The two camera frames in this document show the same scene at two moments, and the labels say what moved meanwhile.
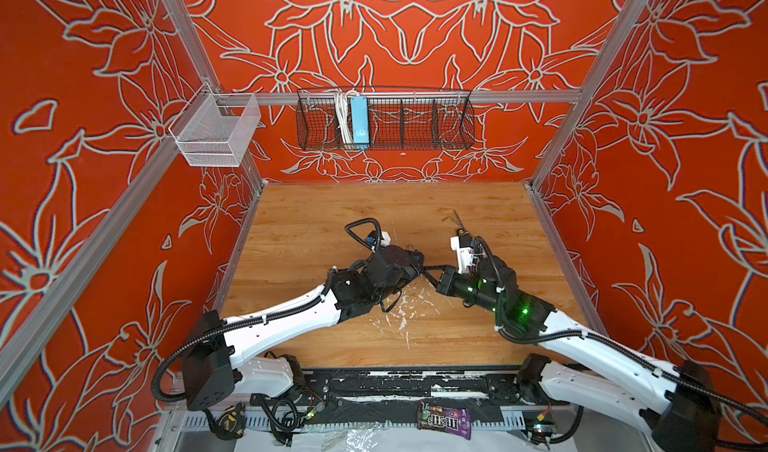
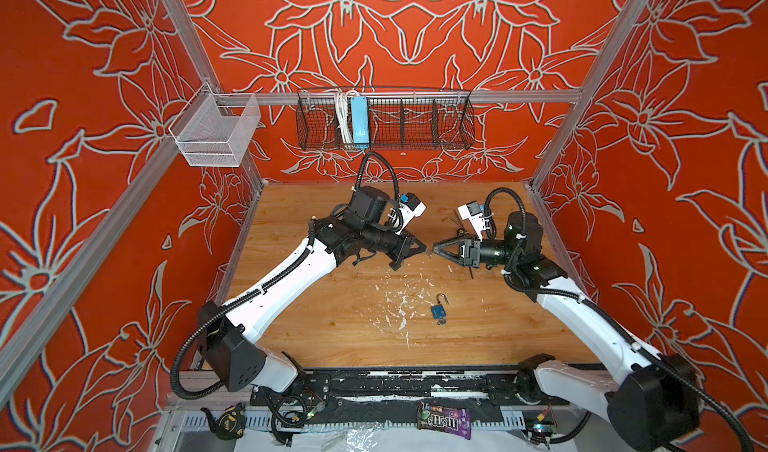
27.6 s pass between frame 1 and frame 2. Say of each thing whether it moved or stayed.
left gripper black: moved
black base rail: stayed
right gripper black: moved
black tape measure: stayed
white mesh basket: stayed
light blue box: stayed
